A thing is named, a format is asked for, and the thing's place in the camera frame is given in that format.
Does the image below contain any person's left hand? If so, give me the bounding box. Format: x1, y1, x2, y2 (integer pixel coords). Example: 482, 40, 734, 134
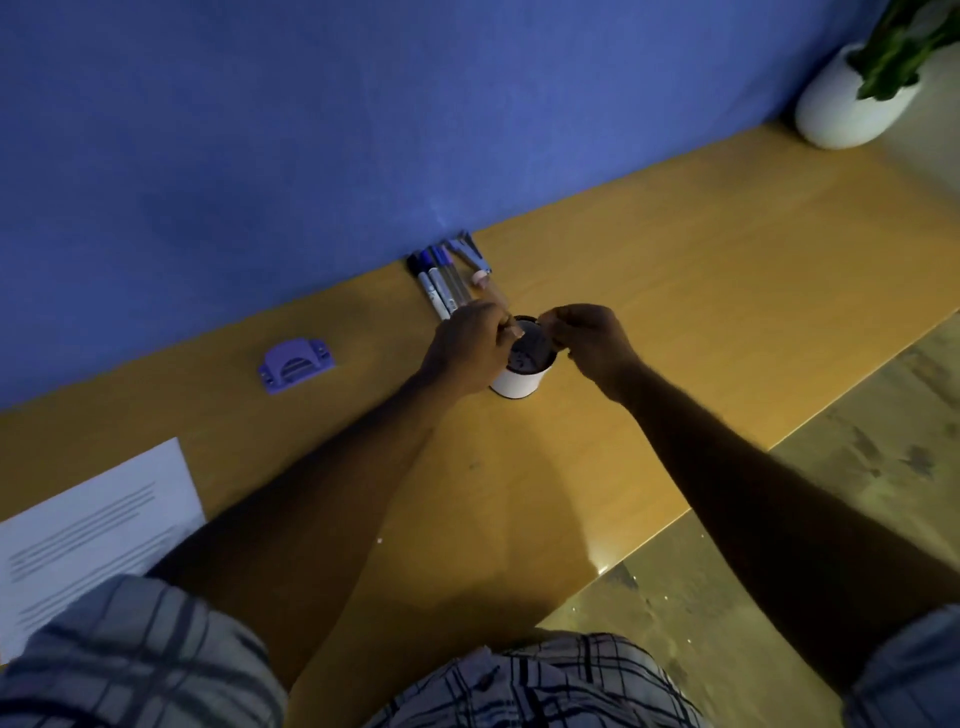
418, 299, 527, 399

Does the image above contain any person's right hand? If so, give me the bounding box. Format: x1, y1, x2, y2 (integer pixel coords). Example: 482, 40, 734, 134
536, 303, 646, 403

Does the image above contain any pencil with pink eraser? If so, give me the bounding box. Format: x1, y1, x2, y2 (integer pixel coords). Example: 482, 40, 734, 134
471, 270, 526, 339

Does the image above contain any white pen holder cup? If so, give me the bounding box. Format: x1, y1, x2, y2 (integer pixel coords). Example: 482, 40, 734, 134
489, 315, 558, 401

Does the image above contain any person's right forearm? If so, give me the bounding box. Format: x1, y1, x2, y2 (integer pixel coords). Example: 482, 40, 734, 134
609, 360, 960, 695

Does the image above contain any person's left forearm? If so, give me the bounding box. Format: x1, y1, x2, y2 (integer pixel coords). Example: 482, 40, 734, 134
146, 371, 468, 687

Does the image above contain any grey pen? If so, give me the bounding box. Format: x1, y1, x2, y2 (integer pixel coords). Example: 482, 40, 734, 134
439, 243, 475, 307

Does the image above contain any white marker with blue cap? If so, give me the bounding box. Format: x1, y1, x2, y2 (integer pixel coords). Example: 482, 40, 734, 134
424, 246, 460, 313

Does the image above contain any blue and grey utility knife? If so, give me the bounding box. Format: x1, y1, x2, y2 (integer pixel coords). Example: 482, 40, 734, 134
448, 230, 494, 276

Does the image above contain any white marker with black cap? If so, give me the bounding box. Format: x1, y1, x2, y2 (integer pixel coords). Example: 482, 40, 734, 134
407, 253, 451, 322

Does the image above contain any purple stapler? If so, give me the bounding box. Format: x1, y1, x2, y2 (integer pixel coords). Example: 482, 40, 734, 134
258, 338, 336, 394

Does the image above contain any white round plant pot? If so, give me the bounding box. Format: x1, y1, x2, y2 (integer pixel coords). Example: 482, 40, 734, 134
794, 40, 924, 150

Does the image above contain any green leafy plant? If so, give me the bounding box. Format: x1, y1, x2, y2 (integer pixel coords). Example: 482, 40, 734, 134
846, 0, 960, 103

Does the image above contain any white printed paper sheet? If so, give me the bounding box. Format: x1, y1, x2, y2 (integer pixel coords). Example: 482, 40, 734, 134
0, 438, 208, 664

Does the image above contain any plaid shirt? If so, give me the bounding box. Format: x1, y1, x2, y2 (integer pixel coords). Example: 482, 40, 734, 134
0, 573, 960, 728

